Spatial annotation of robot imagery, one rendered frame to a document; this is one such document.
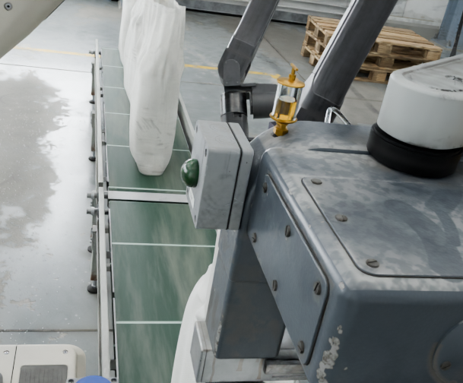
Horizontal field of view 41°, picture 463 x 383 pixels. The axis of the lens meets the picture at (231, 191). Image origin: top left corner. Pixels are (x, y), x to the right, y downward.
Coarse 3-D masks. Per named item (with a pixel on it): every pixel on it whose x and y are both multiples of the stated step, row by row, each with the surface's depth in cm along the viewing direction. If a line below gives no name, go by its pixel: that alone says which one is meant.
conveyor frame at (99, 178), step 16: (96, 48) 411; (96, 64) 380; (96, 80) 395; (96, 96) 368; (96, 112) 344; (96, 128) 324; (192, 128) 310; (96, 144) 304; (192, 144) 300; (96, 160) 288; (96, 176) 274; (112, 192) 246; (128, 192) 248; (144, 192) 250
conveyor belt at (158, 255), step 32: (128, 224) 225; (160, 224) 229; (192, 224) 233; (128, 256) 207; (160, 256) 210; (192, 256) 213; (128, 288) 191; (160, 288) 194; (192, 288) 197; (128, 320) 178; (160, 320) 180; (128, 352) 166; (160, 352) 168
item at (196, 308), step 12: (216, 240) 108; (216, 252) 107; (204, 276) 129; (204, 288) 124; (192, 300) 126; (204, 300) 119; (192, 312) 124; (204, 312) 114; (192, 324) 122; (180, 336) 133; (180, 348) 132; (180, 360) 132; (180, 372) 131; (192, 372) 119
